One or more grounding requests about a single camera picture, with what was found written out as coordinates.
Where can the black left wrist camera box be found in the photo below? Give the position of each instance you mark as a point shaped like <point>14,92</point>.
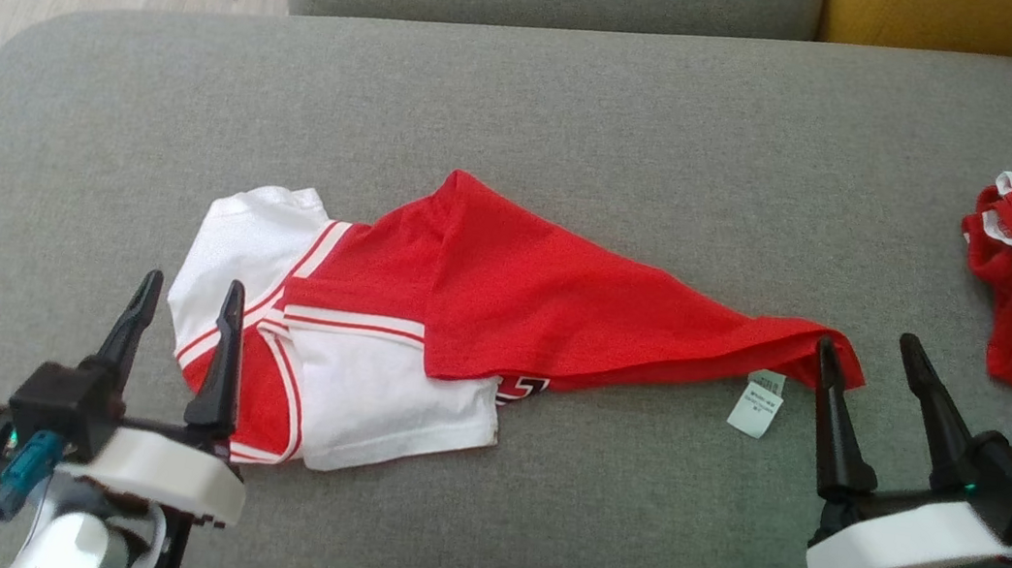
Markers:
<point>60,401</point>

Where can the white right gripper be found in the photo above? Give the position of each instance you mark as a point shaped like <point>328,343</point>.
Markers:
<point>902,546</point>

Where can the red white basketball jersey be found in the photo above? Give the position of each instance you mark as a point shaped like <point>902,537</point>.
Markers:
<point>524,296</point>

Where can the grey fabric sofa seat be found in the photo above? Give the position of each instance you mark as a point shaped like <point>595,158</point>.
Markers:
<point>586,119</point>

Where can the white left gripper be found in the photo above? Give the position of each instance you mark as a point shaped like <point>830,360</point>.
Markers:
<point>158,473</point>

